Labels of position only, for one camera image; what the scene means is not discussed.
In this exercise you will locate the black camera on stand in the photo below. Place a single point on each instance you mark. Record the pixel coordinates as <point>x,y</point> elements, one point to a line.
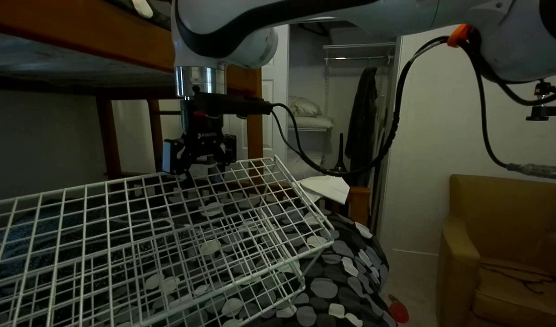
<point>548,109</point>

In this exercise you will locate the dark hanging coat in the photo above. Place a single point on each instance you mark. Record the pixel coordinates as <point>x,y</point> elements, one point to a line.
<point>363,120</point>

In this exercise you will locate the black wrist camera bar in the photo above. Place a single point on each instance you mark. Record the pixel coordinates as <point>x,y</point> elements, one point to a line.
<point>230,103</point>

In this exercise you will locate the white folded closet bedding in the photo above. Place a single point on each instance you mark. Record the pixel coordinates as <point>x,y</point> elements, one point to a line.
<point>308,114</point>

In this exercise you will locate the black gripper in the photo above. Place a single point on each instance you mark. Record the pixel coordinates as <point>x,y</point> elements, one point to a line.
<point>203,141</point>

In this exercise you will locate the patterned upper bunk bedding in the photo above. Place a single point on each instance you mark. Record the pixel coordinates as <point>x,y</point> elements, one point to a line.
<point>143,5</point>

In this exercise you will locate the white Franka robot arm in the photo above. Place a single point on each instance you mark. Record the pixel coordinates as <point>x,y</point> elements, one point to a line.
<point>230,23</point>

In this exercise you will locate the white closet shelf rod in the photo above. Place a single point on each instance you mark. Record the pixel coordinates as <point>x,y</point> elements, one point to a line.
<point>357,45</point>

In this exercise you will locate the dark bedspread with oval dots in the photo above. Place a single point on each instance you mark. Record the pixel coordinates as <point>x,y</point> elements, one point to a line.
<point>352,265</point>

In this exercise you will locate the white cloth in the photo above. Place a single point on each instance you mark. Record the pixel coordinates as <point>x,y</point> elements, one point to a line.
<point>330,189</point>

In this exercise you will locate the blue blanket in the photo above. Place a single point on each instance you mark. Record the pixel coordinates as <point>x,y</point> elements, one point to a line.
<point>25,239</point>

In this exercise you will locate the mustard yellow armchair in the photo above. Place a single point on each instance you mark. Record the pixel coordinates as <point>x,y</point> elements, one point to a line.
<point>503,218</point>

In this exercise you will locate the white closet door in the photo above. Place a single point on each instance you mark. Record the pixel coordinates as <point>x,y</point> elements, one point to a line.
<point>279,90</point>

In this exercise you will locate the wooden bunk bed frame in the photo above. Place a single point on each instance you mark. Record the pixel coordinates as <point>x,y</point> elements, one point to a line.
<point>79,36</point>

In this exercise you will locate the red round object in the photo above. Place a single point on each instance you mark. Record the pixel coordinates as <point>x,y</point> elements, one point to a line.
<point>399,312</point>

